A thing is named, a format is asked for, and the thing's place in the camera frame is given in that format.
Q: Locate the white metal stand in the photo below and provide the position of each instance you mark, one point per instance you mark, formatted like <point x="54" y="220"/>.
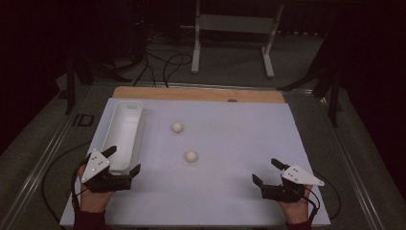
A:
<point x="236" y="24"/>

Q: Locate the person's right hand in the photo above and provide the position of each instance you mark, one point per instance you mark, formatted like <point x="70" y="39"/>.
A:
<point x="298" y="211"/>

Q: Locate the white ball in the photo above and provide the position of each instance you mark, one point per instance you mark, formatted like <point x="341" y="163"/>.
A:
<point x="191" y="156"/>
<point x="176" y="127"/>

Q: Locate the white plastic bin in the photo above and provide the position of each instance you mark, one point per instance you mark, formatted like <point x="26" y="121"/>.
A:
<point x="124" y="134"/>

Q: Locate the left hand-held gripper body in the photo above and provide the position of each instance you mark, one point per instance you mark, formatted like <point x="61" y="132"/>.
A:
<point x="95" y="166"/>

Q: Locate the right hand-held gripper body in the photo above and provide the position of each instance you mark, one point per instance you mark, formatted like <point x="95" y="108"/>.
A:
<point x="298" y="175"/>

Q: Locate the person's left hand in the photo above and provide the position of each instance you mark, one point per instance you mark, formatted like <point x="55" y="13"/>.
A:
<point x="92" y="201"/>

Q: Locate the aluminium floor rail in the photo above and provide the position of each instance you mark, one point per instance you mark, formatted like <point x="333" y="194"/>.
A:
<point x="357" y="179"/>
<point x="35" y="172"/>

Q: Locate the black tripod stand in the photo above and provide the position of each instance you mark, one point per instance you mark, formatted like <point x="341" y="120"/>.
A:
<point x="334" y="102"/>
<point x="71" y="89"/>

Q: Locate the white table mat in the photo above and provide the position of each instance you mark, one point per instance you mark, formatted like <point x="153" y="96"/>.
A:
<point x="223" y="159"/>

